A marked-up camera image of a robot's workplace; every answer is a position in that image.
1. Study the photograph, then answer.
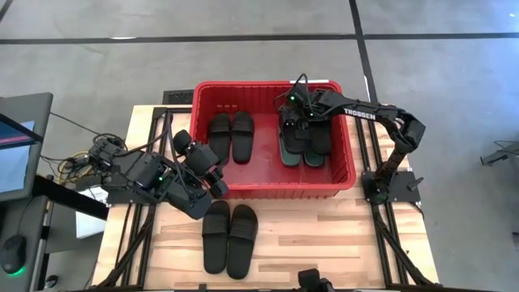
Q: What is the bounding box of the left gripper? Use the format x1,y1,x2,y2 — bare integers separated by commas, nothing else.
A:
173,129,230,200

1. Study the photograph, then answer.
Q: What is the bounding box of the black slide sandal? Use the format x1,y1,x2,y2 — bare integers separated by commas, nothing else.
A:
225,204,260,281
201,200,231,275
230,110,255,165
278,104,310,156
307,117,334,157
207,112,233,165

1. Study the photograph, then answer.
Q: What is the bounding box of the green slide sandal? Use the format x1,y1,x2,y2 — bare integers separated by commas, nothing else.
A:
303,150,325,168
278,140,303,168

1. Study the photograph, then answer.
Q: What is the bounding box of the red plastic bin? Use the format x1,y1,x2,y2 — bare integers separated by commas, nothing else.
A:
189,79,358,200

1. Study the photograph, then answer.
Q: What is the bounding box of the black floor grate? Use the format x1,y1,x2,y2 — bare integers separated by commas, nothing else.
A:
162,89,195,105

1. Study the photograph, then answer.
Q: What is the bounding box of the white box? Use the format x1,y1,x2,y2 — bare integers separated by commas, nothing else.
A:
75,187,109,240

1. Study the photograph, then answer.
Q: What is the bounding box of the black desk beam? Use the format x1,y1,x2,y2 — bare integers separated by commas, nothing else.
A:
32,174,110,221

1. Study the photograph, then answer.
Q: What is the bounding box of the grey computer monitor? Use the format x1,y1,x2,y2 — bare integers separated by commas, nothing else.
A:
0,92,54,203

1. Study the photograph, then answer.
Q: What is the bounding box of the dark grey side desk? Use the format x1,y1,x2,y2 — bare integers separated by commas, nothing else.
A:
0,195,54,292

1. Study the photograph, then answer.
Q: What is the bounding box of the grey metal stand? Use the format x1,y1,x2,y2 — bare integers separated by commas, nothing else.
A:
479,140,519,167

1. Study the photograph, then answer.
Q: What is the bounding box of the black computer mouse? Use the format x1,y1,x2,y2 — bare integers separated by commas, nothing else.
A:
0,234,28,276

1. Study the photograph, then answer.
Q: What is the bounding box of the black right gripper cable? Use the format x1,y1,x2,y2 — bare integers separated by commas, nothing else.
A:
272,72,324,109

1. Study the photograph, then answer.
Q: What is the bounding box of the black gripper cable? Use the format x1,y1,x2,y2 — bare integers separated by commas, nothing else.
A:
92,112,194,195
272,72,324,109

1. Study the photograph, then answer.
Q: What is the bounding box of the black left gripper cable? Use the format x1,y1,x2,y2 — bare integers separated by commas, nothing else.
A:
92,112,194,195

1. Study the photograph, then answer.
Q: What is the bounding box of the black aluminium table frame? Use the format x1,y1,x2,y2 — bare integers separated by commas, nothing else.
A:
95,104,438,291

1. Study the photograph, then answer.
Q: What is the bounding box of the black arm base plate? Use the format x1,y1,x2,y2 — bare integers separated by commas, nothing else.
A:
105,188,165,205
362,170,422,204

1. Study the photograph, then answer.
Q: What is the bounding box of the black floor cable bundle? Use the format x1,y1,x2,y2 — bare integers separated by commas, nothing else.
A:
39,112,122,191

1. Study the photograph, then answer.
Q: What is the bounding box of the yellow cable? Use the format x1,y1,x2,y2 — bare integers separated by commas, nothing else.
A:
58,150,92,182

